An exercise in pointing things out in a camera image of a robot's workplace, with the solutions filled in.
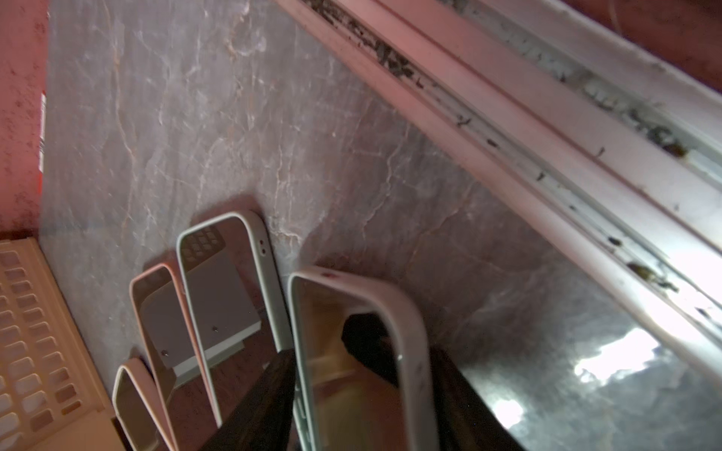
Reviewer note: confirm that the dark phone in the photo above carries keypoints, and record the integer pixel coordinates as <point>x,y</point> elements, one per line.
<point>363,359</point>

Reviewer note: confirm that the white case phone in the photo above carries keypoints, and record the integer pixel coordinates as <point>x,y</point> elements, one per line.
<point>141,405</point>
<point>232,291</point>

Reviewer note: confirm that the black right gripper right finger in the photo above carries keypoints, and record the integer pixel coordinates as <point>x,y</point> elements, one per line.
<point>464,421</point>

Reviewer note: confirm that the red white marker pen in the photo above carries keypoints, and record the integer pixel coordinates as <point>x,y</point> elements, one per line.
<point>42,129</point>

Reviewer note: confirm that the beige plastic file organizer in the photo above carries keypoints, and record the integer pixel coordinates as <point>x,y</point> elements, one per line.
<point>52,397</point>

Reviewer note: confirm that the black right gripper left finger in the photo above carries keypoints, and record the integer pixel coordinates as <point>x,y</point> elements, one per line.
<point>262,421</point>

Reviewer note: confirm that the black phone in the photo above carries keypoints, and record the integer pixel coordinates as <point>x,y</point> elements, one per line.
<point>160,306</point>

